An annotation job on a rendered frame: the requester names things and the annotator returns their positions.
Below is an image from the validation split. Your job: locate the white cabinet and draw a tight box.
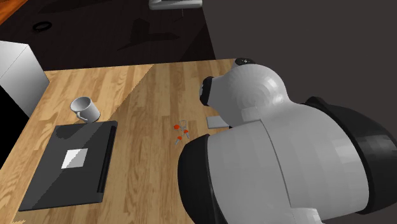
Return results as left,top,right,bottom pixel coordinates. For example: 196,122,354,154
0,40,50,118

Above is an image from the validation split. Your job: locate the black ring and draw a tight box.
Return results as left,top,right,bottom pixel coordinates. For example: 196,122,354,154
32,20,53,32

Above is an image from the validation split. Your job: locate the white mug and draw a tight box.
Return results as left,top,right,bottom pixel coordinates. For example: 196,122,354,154
69,96,101,123

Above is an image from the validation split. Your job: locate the orange-capped key bunch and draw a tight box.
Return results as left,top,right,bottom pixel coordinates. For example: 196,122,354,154
173,120,190,146

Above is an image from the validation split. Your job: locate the grey flat device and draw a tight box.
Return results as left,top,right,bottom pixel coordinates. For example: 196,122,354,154
148,0,204,11

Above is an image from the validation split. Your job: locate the flat grey card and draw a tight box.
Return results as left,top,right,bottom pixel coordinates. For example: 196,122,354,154
206,115,230,130

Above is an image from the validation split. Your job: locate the closed dark grey laptop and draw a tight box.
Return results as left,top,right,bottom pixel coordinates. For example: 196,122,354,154
18,120,118,212

